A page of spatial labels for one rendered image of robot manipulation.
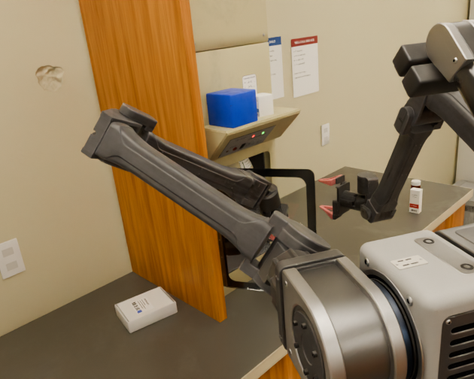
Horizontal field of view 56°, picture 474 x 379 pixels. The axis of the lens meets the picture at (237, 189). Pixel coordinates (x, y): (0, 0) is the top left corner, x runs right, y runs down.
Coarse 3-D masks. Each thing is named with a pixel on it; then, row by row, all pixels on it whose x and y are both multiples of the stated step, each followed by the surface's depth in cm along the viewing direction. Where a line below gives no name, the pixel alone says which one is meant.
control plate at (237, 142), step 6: (252, 132) 128; (258, 132) 131; (264, 132) 134; (234, 138) 124; (240, 138) 126; (246, 138) 129; (252, 138) 132; (258, 138) 136; (264, 138) 139; (228, 144) 125; (234, 144) 127; (240, 144) 130; (246, 144) 134; (252, 144) 137; (234, 150) 132
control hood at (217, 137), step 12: (276, 108) 142; (288, 108) 140; (264, 120) 128; (276, 120) 132; (288, 120) 138; (216, 132) 121; (228, 132) 118; (240, 132) 123; (276, 132) 141; (216, 144) 122; (216, 156) 127
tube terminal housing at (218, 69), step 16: (224, 48) 128; (240, 48) 131; (256, 48) 136; (208, 64) 124; (224, 64) 128; (240, 64) 132; (256, 64) 137; (208, 80) 125; (224, 80) 129; (240, 80) 134; (272, 144) 150; (224, 160) 135; (240, 160) 140; (272, 160) 151; (224, 288) 146
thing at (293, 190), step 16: (272, 176) 124; (288, 176) 123; (304, 176) 121; (288, 192) 124; (304, 192) 123; (288, 208) 126; (304, 208) 125; (304, 224) 126; (224, 240) 137; (224, 256) 139; (240, 256) 137; (240, 272) 139; (240, 288) 141; (256, 288) 139
